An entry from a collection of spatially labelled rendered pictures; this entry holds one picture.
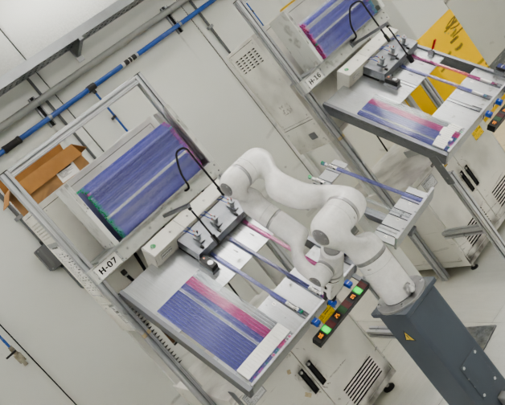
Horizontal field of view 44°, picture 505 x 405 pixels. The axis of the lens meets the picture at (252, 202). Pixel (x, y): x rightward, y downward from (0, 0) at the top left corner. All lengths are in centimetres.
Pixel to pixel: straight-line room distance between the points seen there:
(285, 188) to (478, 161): 179
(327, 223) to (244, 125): 284
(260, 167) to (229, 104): 257
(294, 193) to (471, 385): 89
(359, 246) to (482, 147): 181
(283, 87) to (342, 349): 143
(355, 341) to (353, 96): 127
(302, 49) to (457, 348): 178
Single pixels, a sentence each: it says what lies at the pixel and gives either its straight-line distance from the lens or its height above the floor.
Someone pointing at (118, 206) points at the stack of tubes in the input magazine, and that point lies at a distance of 270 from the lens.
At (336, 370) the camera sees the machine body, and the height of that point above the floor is 32.
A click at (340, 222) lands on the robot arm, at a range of 203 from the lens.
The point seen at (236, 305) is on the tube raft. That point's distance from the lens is 256.
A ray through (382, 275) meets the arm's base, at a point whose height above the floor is 83.
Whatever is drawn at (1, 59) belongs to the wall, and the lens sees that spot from 439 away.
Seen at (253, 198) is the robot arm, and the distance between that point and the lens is 227.
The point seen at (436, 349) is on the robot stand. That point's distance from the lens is 223.
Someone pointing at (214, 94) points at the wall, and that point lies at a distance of 474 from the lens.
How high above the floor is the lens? 167
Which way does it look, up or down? 11 degrees down
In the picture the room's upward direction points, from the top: 39 degrees counter-clockwise
